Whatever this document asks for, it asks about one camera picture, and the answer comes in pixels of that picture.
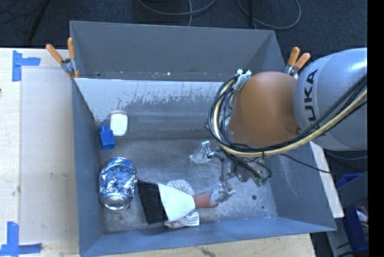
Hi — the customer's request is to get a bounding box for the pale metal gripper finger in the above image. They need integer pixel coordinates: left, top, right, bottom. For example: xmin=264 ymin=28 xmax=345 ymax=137
xmin=189 ymin=141 xmax=215 ymax=165
xmin=209 ymin=181 xmax=237 ymax=206

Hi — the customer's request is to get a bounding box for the striped white cloth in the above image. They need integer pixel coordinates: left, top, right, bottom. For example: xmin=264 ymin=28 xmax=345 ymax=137
xmin=163 ymin=179 xmax=201 ymax=229

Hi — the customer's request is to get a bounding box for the black and white hand brush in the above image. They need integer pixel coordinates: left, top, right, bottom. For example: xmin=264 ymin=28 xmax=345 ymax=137
xmin=137 ymin=179 xmax=220 ymax=225

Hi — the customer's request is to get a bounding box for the small white container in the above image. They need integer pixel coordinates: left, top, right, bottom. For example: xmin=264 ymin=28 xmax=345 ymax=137
xmin=109 ymin=110 xmax=129 ymax=137

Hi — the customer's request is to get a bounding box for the crushed silver can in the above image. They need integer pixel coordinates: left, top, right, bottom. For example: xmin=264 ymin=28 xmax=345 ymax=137
xmin=98 ymin=157 xmax=139 ymax=211

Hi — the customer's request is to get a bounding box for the blue block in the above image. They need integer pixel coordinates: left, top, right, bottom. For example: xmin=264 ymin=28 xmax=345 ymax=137
xmin=98 ymin=124 xmax=116 ymax=151

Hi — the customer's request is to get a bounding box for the grey metal bin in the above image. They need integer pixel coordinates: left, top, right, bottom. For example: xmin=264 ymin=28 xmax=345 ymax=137
xmin=68 ymin=20 xmax=338 ymax=257

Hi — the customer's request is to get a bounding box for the pale wood board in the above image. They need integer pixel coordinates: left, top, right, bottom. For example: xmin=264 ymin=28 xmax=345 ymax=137
xmin=18 ymin=65 xmax=80 ymax=247

